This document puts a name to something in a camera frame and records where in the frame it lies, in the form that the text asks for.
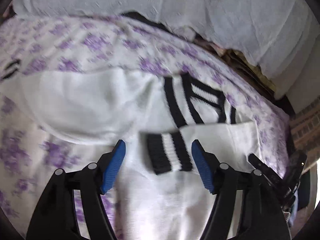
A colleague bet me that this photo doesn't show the purple floral bed sheet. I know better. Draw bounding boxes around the purple floral bed sheet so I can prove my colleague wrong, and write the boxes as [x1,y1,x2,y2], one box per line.
[1,17,289,239]

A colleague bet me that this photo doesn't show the white knit v-neck sweater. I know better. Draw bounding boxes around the white knit v-neck sweater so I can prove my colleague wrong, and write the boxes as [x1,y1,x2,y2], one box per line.
[1,67,260,239]

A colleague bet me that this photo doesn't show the checkered beige curtain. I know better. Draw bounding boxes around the checkered beige curtain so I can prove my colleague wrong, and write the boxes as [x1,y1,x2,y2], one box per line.
[290,96,319,171]

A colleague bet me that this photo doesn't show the white lace cover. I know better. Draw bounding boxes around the white lace cover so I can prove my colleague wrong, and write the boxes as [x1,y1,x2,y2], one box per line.
[13,0,319,78]

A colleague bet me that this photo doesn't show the folded blankets under lace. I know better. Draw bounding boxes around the folded blankets under lace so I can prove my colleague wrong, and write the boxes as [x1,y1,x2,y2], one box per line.
[122,12,295,115]

